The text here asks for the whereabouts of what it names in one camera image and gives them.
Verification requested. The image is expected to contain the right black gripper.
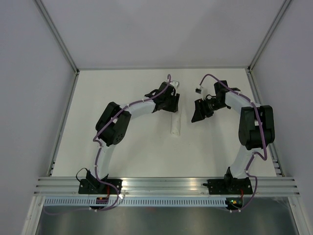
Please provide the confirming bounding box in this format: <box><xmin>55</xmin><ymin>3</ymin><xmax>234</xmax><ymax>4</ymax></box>
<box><xmin>192</xmin><ymin>97</ymin><xmax>227</xmax><ymax>123</ymax></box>

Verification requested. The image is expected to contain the white cloth napkin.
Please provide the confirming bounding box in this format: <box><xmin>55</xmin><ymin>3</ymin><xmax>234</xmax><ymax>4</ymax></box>
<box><xmin>171</xmin><ymin>111</ymin><xmax>181</xmax><ymax>137</ymax></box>

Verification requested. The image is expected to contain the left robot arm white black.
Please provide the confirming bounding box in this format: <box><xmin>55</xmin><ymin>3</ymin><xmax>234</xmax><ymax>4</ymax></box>
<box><xmin>79</xmin><ymin>81</ymin><xmax>180</xmax><ymax>194</ymax></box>

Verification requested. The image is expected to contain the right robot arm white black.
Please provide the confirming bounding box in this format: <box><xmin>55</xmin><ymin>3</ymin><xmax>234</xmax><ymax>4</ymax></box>
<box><xmin>191</xmin><ymin>80</ymin><xmax>275</xmax><ymax>195</ymax></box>

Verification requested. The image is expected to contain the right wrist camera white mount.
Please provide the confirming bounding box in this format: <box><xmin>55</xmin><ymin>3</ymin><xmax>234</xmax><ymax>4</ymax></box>
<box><xmin>195</xmin><ymin>85</ymin><xmax>204</xmax><ymax>95</ymax></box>

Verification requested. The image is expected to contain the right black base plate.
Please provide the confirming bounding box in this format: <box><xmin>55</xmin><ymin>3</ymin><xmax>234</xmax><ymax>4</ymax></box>
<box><xmin>203</xmin><ymin>178</ymin><xmax>253</xmax><ymax>195</ymax></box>

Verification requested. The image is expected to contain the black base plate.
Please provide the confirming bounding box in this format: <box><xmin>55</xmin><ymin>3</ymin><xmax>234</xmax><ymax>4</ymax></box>
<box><xmin>78</xmin><ymin>179</ymin><xmax>122</xmax><ymax>195</ymax></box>
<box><xmin>203</xmin><ymin>178</ymin><xmax>253</xmax><ymax>195</ymax></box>

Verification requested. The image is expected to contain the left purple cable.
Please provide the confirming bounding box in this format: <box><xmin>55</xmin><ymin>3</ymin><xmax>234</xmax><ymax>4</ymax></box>
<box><xmin>92</xmin><ymin>74</ymin><xmax>172</xmax><ymax>215</ymax></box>

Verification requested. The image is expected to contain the back aluminium frame bar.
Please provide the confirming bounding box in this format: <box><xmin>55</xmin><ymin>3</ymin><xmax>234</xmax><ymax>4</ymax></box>
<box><xmin>78</xmin><ymin>65</ymin><xmax>249</xmax><ymax>71</ymax></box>

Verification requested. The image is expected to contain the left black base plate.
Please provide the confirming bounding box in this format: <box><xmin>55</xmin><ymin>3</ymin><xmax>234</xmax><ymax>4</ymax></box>
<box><xmin>78</xmin><ymin>179</ymin><xmax>122</xmax><ymax>195</ymax></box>

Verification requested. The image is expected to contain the right aluminium frame post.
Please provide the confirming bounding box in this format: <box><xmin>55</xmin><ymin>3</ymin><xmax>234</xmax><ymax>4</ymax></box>
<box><xmin>247</xmin><ymin>0</ymin><xmax>293</xmax><ymax>72</ymax></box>

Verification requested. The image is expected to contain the aluminium frame post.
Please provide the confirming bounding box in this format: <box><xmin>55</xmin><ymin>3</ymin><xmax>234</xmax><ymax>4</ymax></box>
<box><xmin>247</xmin><ymin>0</ymin><xmax>293</xmax><ymax>72</ymax></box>
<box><xmin>33</xmin><ymin>0</ymin><xmax>79</xmax><ymax>74</ymax></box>

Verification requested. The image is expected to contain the left aluminium frame post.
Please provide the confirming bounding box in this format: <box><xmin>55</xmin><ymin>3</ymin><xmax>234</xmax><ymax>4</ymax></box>
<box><xmin>33</xmin><ymin>0</ymin><xmax>79</xmax><ymax>74</ymax></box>

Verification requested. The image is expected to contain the front aluminium rail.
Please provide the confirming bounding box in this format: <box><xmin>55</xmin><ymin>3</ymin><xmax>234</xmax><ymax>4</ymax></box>
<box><xmin>33</xmin><ymin>177</ymin><xmax>300</xmax><ymax>197</ymax></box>

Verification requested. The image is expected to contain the white slotted cable duct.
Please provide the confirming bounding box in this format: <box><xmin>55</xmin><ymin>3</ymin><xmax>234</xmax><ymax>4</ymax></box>
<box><xmin>44</xmin><ymin>196</ymin><xmax>226</xmax><ymax>207</ymax></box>

